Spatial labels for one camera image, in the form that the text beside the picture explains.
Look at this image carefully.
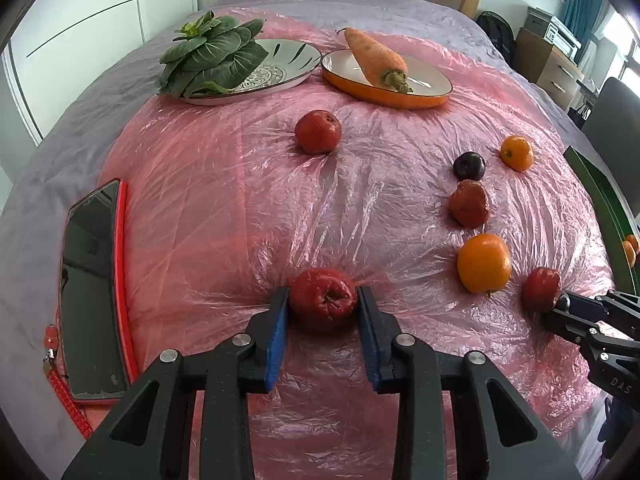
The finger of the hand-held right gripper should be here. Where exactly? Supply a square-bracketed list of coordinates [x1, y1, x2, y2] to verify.
[541, 311, 640, 361]
[556, 289, 640, 323]

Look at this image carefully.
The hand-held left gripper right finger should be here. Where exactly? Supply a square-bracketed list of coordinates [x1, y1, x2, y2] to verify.
[356, 286, 583, 480]

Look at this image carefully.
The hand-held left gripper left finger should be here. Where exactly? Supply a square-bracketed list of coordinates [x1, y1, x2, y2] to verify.
[62, 286, 291, 480]

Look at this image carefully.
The red apple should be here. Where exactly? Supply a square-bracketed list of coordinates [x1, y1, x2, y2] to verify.
[448, 180, 492, 229]
[289, 268, 360, 333]
[294, 110, 343, 155]
[521, 267, 562, 313]

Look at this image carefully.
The green tray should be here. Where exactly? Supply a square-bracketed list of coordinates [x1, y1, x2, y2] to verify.
[564, 145, 640, 297]

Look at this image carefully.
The pink plastic sheet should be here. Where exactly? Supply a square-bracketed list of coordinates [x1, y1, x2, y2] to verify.
[97, 7, 616, 480]

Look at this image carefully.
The dark purple plum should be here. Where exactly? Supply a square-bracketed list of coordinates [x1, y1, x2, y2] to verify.
[453, 151, 487, 182]

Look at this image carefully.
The black phone in red case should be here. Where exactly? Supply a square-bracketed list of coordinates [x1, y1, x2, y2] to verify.
[58, 179, 135, 405]

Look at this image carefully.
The grey chair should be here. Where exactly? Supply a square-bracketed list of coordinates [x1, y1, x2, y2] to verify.
[582, 77, 640, 161]

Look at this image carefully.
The wooden dresser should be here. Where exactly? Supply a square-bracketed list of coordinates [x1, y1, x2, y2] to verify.
[515, 27, 583, 111]

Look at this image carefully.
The orange oval dish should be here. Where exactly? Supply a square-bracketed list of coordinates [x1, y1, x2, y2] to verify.
[321, 49, 453, 110]

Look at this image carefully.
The window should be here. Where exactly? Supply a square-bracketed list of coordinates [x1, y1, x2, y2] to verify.
[592, 5, 640, 83]

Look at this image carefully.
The patterned white plate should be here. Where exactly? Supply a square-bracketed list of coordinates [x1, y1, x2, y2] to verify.
[177, 39, 323, 106]

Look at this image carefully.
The white printer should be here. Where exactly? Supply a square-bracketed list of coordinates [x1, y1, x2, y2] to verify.
[525, 6, 583, 56]

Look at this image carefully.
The carrot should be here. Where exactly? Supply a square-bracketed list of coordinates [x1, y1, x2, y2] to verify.
[336, 27, 415, 95]

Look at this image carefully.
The black backpack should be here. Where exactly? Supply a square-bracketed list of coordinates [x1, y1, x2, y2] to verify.
[475, 10, 517, 68]

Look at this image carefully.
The green bok choy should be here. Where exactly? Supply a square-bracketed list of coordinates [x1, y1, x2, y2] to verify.
[157, 10, 268, 98]

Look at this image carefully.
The purple bed blanket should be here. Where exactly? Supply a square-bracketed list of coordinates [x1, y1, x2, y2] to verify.
[0, 0, 640, 480]

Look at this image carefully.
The teal curtain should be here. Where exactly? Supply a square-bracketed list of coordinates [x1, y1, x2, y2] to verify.
[560, 0, 606, 63]

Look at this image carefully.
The white wardrobe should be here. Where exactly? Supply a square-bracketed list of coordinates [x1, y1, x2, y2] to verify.
[0, 0, 201, 171]

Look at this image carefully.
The red braided lanyard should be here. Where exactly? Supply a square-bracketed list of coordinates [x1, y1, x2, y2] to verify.
[42, 325, 96, 441]

